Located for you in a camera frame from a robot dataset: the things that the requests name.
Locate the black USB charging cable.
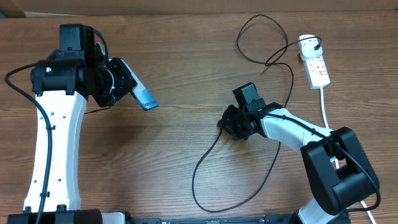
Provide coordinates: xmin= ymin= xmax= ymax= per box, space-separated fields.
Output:
xmin=192 ymin=14 xmax=322 ymax=214

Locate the blue Galaxy smartphone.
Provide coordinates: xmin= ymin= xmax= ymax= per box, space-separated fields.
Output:
xmin=121 ymin=59 xmax=159 ymax=111

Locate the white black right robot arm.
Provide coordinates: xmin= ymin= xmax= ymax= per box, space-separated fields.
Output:
xmin=218 ymin=83 xmax=381 ymax=223

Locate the white power extension strip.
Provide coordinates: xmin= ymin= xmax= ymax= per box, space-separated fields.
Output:
xmin=303 ymin=56 xmax=331 ymax=90

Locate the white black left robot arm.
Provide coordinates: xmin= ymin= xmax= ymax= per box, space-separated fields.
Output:
xmin=7 ymin=24 xmax=147 ymax=223

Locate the brown cardboard panel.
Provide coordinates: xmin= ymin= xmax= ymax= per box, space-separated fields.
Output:
xmin=1 ymin=0 xmax=397 ymax=17

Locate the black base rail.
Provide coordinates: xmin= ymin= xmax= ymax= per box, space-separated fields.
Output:
xmin=102 ymin=212 xmax=296 ymax=224

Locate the white charger plug adapter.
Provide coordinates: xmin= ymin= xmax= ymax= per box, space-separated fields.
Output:
xmin=298 ymin=34 xmax=323 ymax=61

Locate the white extension strip cord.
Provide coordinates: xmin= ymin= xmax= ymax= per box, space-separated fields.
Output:
xmin=319 ymin=86 xmax=377 ymax=224

